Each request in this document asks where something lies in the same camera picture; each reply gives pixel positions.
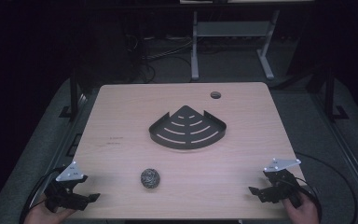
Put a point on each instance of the aluminium frame rail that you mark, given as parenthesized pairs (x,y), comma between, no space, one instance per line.
(348,155)
(62,137)

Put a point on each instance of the steel wool scouring ball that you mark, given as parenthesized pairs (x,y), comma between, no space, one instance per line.
(150,178)

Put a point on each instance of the black metal post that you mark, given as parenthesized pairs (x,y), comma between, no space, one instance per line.
(73,93)
(330,93)

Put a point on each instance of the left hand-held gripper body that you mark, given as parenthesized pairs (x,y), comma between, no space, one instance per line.
(65,194)

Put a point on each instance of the black metal corner shelf rack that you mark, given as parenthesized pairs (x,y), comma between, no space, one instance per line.
(187,130)

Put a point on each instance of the person's right hand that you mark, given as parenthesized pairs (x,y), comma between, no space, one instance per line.
(301,213)

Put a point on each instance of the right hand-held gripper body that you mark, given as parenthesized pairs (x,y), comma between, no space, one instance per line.
(281,186)

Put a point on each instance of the person's left hand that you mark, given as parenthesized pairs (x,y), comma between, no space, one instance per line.
(45,216)

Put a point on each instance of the grey metal stand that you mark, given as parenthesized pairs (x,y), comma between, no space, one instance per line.
(230,29)

